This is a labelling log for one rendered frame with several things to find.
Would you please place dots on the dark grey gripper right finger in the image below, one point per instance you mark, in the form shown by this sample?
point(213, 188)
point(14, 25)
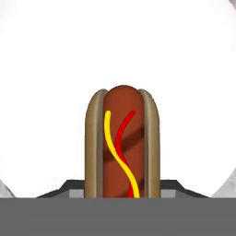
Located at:
point(172, 188)

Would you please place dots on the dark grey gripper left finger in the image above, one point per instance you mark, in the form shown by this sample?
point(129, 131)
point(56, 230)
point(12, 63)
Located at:
point(72, 188)

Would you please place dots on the large white plate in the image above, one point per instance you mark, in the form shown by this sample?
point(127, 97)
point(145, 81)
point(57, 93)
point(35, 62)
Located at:
point(118, 46)

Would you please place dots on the hot dog with mustard ketchup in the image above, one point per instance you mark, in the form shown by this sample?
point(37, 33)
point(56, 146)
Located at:
point(123, 144)

